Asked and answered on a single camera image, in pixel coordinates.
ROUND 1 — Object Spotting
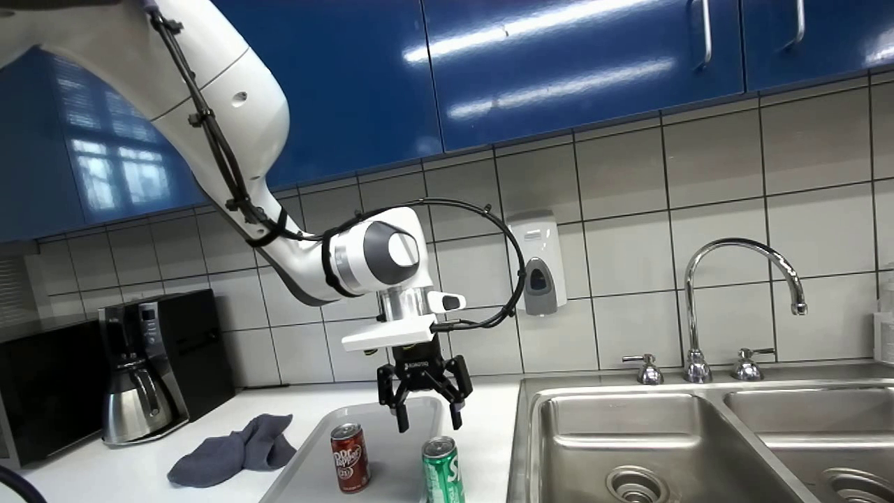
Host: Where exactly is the dark blue-grey cloth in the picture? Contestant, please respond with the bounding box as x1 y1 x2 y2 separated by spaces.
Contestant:
165 411 298 490

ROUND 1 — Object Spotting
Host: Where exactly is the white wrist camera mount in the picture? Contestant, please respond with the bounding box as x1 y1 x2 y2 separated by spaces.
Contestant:
339 314 441 359

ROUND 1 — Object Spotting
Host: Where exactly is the stainless steel double sink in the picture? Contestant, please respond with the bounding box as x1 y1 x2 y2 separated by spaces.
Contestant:
505 370 894 503

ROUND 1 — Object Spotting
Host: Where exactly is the black microwave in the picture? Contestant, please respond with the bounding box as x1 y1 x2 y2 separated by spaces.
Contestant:
0 320 111 469

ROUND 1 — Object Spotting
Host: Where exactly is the white wall soap dispenser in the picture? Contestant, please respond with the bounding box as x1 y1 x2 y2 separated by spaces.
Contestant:
505 214 569 320

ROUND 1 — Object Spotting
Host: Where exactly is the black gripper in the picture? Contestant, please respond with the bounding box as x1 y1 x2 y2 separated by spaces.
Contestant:
375 338 476 436

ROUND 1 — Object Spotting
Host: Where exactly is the grey plastic tray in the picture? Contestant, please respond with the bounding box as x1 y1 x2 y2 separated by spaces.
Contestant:
259 394 446 503

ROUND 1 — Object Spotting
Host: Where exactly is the chrome gooseneck faucet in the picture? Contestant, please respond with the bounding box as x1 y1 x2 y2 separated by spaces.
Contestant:
678 236 809 387

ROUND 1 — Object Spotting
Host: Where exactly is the thick black cable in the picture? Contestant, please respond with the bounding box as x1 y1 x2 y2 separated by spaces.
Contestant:
0 462 49 503

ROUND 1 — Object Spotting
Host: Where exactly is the black coffee maker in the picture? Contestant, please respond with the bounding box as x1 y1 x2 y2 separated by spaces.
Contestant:
97 288 238 448

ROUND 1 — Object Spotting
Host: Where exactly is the steel coffee carafe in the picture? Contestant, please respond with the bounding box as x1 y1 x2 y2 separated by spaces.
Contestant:
100 359 181 448

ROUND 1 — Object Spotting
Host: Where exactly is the red soda can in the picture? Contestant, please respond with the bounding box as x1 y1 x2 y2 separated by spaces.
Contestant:
326 420 375 494

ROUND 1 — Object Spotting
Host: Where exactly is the green soda can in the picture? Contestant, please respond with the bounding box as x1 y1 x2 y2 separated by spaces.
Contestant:
420 433 469 503

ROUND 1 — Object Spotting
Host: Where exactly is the blue cabinet door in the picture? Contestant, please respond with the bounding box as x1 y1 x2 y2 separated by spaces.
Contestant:
421 0 749 156
209 0 446 193
737 0 894 98
0 46 212 249

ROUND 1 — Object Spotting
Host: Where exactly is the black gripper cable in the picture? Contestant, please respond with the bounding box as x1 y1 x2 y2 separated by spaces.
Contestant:
143 0 531 335

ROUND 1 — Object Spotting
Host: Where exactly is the silver cabinet door handle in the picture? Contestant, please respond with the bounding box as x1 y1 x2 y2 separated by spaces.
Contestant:
693 0 719 71
779 0 812 57

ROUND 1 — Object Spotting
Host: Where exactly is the chrome faucet handle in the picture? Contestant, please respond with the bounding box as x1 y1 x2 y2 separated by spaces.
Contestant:
728 346 781 383
621 353 671 388

